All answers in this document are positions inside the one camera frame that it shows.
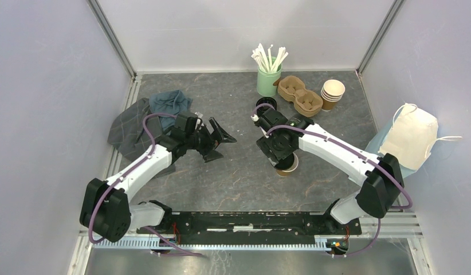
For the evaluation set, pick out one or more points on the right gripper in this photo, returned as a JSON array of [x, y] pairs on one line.
[[266, 148]]

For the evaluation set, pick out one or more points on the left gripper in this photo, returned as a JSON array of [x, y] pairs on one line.
[[219, 136]]

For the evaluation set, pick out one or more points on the brown paper coffee cup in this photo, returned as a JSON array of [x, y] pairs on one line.
[[290, 169]]

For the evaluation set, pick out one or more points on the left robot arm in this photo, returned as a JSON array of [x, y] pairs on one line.
[[106, 211]]

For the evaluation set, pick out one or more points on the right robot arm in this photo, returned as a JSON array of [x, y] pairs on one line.
[[379, 177]]

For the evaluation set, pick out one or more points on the stack of black lids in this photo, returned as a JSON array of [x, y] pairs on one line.
[[264, 104]]

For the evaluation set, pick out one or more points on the cardboard cup carrier tray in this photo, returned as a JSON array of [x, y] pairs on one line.
[[306, 102]]

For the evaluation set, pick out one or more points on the blue cloth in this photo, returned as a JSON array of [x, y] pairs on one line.
[[171, 102]]

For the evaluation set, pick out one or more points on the green straw holder cup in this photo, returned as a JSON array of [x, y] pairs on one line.
[[267, 83]]

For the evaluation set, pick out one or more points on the stack of paper cups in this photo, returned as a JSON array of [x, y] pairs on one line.
[[331, 93]]

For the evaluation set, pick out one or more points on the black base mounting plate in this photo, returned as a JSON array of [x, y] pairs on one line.
[[253, 228]]

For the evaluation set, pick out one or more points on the grey checked cloth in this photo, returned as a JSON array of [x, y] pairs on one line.
[[128, 136]]

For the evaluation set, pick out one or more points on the light blue paper bag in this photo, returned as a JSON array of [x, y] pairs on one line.
[[409, 136]]

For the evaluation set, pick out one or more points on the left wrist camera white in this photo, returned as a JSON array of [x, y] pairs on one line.
[[199, 121]]

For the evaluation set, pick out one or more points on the left aluminium frame post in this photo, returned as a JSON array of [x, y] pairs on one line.
[[109, 32]]

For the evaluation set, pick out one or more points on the aluminium frame post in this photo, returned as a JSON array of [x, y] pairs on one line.
[[109, 32], [379, 35]]

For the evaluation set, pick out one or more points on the right aluminium frame post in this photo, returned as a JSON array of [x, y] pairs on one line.
[[379, 35]]

